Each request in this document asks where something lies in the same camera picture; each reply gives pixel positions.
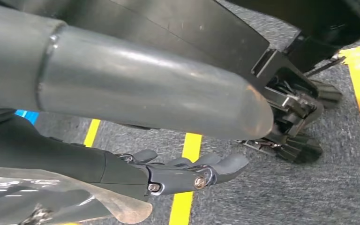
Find yellow floor tape strip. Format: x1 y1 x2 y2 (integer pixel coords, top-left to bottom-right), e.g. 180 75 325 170
83 119 102 149

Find black robot right foot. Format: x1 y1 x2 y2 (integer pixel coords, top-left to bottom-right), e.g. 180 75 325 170
0 0 344 164

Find shiny metal wrist bracket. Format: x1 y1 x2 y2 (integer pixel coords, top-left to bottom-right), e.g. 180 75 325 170
0 167 153 225

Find black robot right leg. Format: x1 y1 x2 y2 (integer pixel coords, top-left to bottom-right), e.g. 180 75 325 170
226 0 360 74

